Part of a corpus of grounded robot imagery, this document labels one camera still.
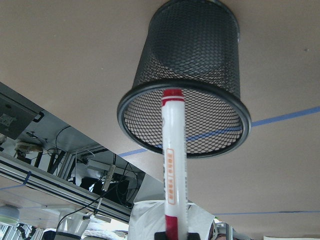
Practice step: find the red and white marker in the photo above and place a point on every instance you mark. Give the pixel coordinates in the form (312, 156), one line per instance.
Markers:
(174, 153)

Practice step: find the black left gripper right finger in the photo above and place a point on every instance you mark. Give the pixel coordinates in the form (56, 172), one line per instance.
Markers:
(193, 236)

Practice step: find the black mesh pen cup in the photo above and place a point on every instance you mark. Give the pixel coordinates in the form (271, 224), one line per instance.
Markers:
(191, 45)

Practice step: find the aluminium table frame rail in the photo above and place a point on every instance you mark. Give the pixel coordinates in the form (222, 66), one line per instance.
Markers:
(38, 179)

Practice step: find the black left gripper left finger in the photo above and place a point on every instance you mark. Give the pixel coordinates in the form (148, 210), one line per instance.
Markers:
(160, 236)

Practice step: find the person in white shirt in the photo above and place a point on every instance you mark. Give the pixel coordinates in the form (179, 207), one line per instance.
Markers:
(148, 217)

